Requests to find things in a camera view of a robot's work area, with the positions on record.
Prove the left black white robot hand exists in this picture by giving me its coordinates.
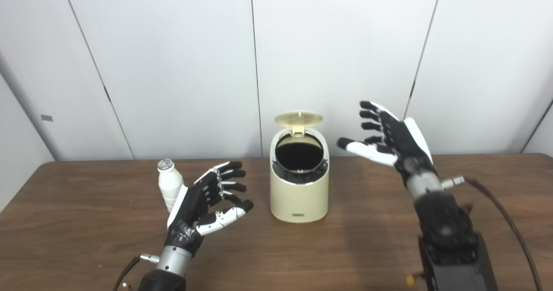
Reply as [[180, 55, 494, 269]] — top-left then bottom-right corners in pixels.
[[164, 161, 254, 257]]

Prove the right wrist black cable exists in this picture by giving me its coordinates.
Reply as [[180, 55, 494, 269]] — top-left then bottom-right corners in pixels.
[[441, 176, 543, 291]]

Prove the black trash bag liner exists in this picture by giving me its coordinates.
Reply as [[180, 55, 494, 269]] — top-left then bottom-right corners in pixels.
[[272, 132, 327, 183]]

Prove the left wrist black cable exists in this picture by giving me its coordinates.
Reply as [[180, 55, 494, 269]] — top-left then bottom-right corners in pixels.
[[113, 253, 160, 291]]

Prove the cream round bin lid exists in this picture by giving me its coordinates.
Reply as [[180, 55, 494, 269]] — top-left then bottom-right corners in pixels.
[[275, 110, 324, 136]]

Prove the cream-colored bin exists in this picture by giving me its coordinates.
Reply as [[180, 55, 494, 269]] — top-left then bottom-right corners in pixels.
[[270, 128, 330, 223]]

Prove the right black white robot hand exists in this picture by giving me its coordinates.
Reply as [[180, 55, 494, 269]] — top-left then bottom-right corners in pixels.
[[337, 101, 437, 185]]

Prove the small white plastic bottle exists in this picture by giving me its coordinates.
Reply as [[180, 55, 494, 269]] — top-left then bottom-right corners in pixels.
[[157, 159, 185, 213]]

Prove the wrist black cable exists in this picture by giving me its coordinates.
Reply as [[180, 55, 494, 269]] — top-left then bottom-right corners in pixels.
[[441, 176, 543, 291], [113, 253, 160, 291]]

